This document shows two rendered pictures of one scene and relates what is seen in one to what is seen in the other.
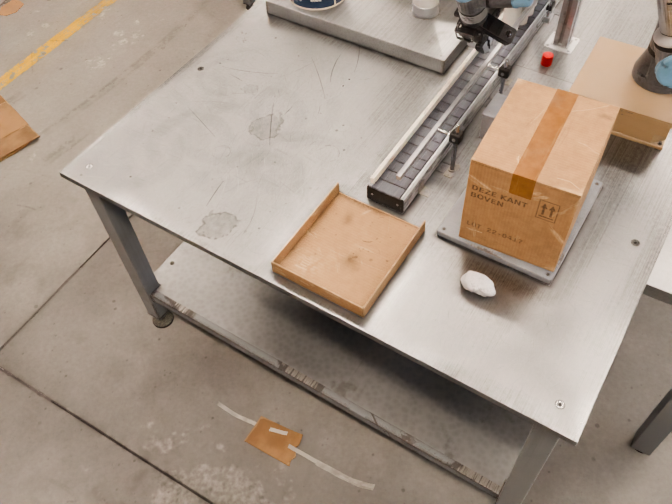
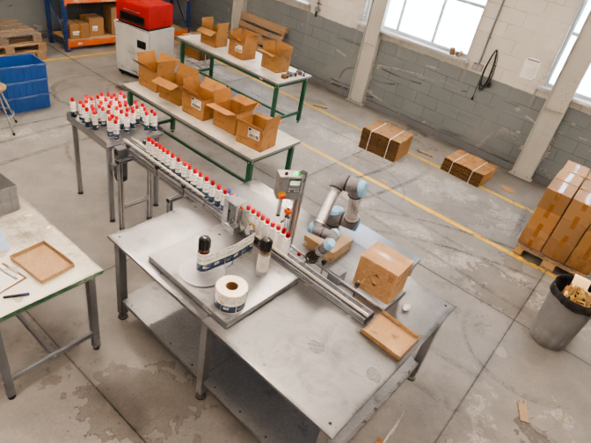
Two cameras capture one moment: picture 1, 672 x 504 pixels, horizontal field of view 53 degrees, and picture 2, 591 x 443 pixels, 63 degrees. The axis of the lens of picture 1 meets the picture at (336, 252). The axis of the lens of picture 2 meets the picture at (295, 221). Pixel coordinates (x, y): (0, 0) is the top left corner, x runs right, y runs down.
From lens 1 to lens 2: 3.01 m
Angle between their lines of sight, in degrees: 64
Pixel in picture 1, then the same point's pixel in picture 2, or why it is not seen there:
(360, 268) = (397, 335)
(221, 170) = (341, 368)
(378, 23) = (264, 288)
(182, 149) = (324, 381)
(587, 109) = (378, 246)
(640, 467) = not seen: hidden behind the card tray
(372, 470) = (392, 413)
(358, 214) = (372, 329)
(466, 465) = (409, 368)
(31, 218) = not seen: outside the picture
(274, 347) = (353, 423)
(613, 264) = not seen: hidden behind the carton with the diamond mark
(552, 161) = (400, 261)
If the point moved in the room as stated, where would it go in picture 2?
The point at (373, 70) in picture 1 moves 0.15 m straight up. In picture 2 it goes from (287, 302) to (291, 286)
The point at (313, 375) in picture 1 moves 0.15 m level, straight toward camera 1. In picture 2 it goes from (369, 410) to (390, 411)
